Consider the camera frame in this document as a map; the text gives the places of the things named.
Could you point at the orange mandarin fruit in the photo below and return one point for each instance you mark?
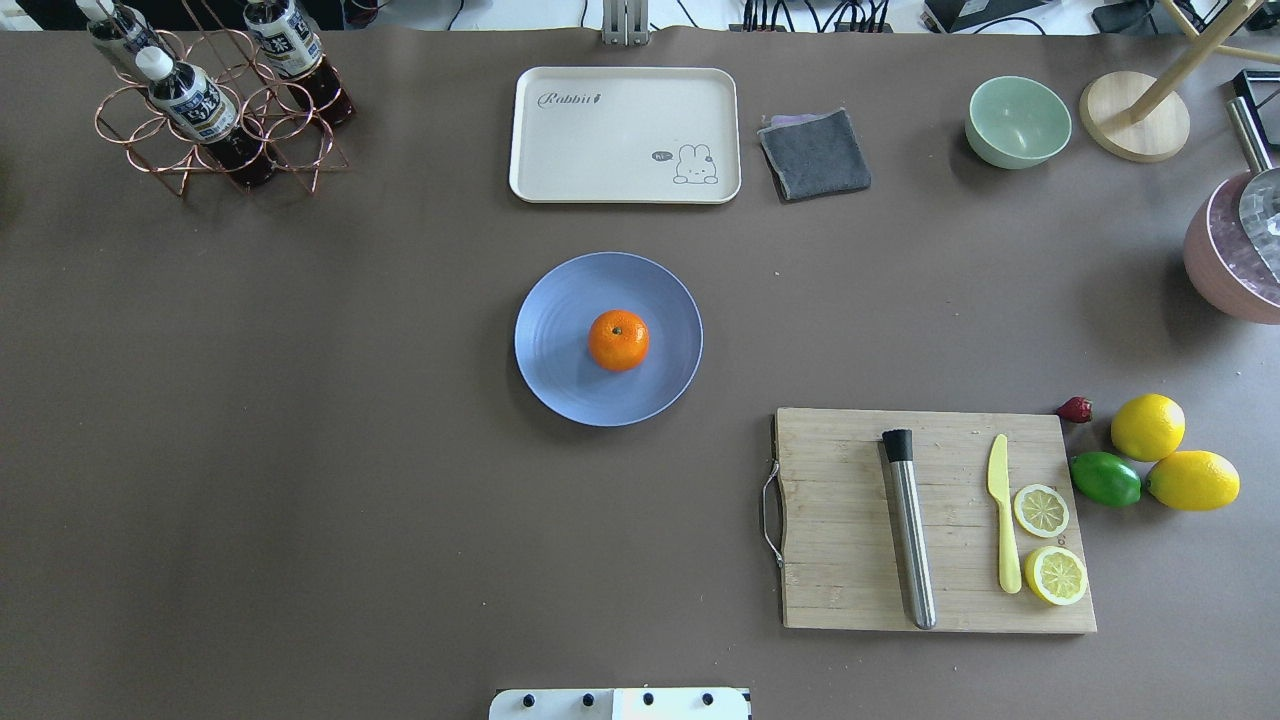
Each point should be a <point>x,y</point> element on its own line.
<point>618,340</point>

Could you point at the blue ceramic plate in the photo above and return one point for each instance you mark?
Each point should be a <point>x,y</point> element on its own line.
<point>551,339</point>

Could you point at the cream plastic tray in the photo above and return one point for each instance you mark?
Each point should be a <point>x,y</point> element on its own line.
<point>663,135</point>

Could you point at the dark grey folded cloth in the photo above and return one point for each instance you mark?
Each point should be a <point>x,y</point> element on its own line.
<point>814,155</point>

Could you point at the wooden cutting board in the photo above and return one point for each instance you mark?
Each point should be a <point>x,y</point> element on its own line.
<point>842,564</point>

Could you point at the lemon slice upper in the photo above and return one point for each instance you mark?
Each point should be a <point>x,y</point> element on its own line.
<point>1041,511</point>

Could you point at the lemon slice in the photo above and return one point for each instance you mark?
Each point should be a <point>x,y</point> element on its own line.
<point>1041,511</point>
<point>1056,575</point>

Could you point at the red strawberry toy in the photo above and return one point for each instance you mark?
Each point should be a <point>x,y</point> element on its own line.
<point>1076,410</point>

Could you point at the green ceramic bowl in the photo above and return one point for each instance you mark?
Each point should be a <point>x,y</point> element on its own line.
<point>1015,122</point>

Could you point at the lemon slice lower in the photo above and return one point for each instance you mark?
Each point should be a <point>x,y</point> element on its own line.
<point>1056,575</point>

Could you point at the dark drink bottle middle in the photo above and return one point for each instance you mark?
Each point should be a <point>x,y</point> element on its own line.
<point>291,47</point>

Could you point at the dark drink bottle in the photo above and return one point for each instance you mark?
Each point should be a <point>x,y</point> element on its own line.
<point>291,47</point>
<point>119,32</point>
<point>201,111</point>

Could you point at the green lime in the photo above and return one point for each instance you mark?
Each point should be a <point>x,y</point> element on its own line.
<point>1105,478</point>

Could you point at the yellow lemon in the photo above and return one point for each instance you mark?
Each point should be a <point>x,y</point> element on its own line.
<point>1194,480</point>
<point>1148,428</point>

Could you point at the dark drink bottle front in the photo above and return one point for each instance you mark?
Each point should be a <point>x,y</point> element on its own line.
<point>201,111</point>

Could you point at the wooden cup tree stand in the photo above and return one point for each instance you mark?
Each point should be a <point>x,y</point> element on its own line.
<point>1139,117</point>

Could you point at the pink bowl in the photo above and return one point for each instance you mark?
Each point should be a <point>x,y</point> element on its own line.
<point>1221,261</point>

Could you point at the dark drink bottle back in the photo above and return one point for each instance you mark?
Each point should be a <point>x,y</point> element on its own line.
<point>119,32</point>

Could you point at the aluminium frame post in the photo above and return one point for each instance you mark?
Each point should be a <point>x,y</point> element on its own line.
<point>625,23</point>

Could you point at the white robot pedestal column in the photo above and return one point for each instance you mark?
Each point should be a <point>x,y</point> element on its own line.
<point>623,703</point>

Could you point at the copper wire bottle rack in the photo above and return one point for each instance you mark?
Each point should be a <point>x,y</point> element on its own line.
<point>238,89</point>

